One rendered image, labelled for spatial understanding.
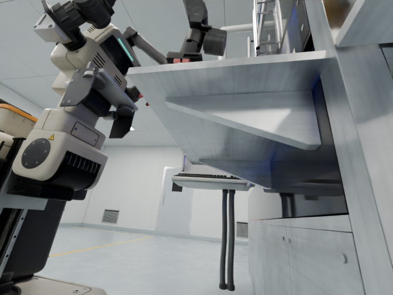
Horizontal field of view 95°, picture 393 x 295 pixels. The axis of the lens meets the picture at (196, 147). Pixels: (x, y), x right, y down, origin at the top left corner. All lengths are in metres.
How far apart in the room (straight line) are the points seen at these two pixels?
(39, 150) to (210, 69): 0.58
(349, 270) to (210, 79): 0.40
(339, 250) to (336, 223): 0.04
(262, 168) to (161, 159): 5.88
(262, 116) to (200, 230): 5.59
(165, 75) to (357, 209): 0.40
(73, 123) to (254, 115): 0.62
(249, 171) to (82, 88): 0.75
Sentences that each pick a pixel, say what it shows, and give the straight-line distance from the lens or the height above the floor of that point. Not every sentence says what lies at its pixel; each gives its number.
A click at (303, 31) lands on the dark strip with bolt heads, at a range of 0.59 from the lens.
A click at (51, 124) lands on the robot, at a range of 0.78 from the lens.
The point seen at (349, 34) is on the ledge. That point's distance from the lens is 0.40.
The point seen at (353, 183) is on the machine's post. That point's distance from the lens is 0.34.
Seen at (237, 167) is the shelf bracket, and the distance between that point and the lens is 0.89.
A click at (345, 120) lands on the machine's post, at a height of 0.73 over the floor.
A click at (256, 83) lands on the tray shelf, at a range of 0.43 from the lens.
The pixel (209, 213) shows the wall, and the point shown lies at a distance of 5.87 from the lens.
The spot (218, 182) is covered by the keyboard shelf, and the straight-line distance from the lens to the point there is 1.07.
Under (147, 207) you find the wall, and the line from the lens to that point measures 6.46.
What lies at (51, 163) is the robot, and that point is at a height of 0.69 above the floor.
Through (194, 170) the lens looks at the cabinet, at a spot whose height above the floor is 0.90.
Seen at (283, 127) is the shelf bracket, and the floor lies 0.77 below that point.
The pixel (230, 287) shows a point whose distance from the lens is 1.42.
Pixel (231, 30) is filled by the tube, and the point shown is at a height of 2.46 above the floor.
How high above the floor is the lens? 0.58
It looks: 21 degrees up
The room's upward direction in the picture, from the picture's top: 5 degrees clockwise
